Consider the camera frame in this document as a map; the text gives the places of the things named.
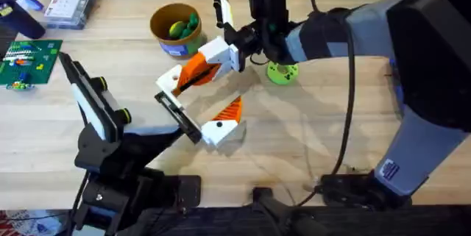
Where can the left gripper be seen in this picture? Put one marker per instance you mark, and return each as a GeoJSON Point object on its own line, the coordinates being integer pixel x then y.
{"type": "Point", "coordinates": [151, 118]}

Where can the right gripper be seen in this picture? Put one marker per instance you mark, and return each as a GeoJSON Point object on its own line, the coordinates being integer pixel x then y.
{"type": "Point", "coordinates": [268, 11]}

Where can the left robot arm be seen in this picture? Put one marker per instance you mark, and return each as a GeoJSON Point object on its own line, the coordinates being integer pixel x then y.
{"type": "Point", "coordinates": [106, 195]}

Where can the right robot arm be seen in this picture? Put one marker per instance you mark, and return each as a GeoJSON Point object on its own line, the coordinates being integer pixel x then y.
{"type": "Point", "coordinates": [419, 81]}

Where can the right wrist black plate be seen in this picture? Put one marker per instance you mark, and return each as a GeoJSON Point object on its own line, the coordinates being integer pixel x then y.
{"type": "Point", "coordinates": [221, 0]}

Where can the wrist black plate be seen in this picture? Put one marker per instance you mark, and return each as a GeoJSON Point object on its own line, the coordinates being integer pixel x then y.
{"type": "Point", "coordinates": [90, 98]}
{"type": "Point", "coordinates": [221, 0]}

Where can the green disc with holes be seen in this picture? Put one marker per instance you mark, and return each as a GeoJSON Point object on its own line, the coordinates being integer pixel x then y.
{"type": "Point", "coordinates": [283, 76]}

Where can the left wrist black plate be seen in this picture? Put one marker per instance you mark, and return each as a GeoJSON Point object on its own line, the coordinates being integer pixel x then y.
{"type": "Point", "coordinates": [90, 98]}

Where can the clear plastic parts box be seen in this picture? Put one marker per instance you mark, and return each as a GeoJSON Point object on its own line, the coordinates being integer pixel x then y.
{"type": "Point", "coordinates": [71, 2]}

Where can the green board with blocks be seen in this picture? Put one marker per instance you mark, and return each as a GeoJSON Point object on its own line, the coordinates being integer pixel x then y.
{"type": "Point", "coordinates": [31, 61]}

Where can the dark blue cylinder tool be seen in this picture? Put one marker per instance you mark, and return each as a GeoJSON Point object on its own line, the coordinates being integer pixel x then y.
{"type": "Point", "coordinates": [20, 21]}

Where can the patterned cloth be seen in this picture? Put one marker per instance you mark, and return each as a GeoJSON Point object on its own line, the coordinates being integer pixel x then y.
{"type": "Point", "coordinates": [22, 223]}

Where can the black rail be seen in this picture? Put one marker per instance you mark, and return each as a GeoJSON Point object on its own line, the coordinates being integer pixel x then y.
{"type": "Point", "coordinates": [368, 225]}

